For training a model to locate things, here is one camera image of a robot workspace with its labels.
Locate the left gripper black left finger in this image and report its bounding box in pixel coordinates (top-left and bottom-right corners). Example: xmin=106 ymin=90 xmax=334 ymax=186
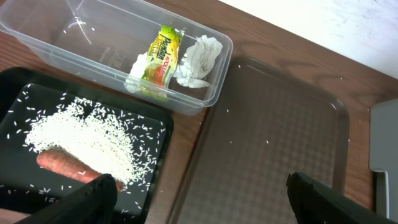
xmin=17 ymin=174 xmax=118 ymax=224

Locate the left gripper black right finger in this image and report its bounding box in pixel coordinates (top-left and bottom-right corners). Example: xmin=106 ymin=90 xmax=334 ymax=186
xmin=286 ymin=172 xmax=397 ymax=224

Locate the orange carrot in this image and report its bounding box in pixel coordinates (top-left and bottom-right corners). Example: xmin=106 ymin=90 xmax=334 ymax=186
xmin=36 ymin=149 xmax=125 ymax=192

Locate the green yellow snack packet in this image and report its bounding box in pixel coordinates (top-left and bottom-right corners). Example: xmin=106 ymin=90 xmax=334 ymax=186
xmin=142 ymin=25 xmax=185 ymax=88

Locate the white paper wrapper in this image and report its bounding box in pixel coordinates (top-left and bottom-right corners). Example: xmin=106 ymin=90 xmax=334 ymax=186
xmin=124 ymin=35 xmax=223 ymax=93

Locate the grey dishwasher rack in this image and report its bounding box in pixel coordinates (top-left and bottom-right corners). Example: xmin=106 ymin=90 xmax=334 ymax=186
xmin=369 ymin=99 xmax=397 ymax=222

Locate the clear plastic waste bin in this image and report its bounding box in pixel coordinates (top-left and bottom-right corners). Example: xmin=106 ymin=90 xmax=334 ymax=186
xmin=1 ymin=0 xmax=233 ymax=115

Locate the pile of white rice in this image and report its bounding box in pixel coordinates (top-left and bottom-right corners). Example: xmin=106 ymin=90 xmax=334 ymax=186
xmin=25 ymin=98 xmax=149 ymax=193

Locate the dark brown serving tray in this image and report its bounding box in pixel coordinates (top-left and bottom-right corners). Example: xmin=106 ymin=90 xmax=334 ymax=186
xmin=169 ymin=57 xmax=349 ymax=223

